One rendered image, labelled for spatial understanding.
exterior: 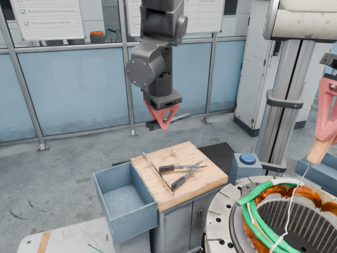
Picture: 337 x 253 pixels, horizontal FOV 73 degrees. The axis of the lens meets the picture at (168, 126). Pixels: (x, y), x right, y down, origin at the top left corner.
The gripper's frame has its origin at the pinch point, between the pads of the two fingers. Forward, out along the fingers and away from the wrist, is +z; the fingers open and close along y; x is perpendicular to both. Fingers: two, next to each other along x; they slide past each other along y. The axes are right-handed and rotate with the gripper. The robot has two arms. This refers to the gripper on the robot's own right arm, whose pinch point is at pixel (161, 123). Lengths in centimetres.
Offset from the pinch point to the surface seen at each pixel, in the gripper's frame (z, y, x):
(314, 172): 13.1, 23.8, 34.1
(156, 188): 10.8, 10.0, -6.9
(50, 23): 4, -194, -12
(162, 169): 8.7, 7.0, -3.6
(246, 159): 14.5, 10.2, 23.0
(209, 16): 8, -167, 138
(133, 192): 19.2, 1.6, -10.4
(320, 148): -12.8, 33.1, 7.6
